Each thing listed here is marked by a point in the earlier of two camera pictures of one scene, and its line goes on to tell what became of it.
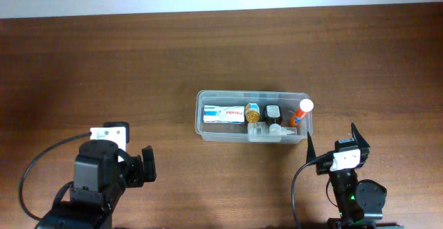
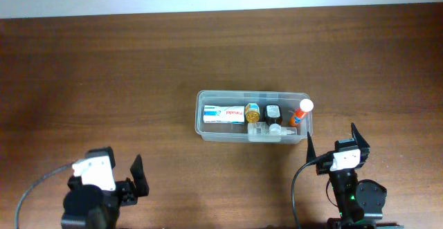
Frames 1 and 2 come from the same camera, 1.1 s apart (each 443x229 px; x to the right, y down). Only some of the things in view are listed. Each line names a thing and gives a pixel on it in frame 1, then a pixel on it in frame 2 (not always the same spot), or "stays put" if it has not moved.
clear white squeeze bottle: [259, 131] stays put
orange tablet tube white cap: [306, 105] stays put
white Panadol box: [227, 114] stays put
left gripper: [148, 164] to [125, 188]
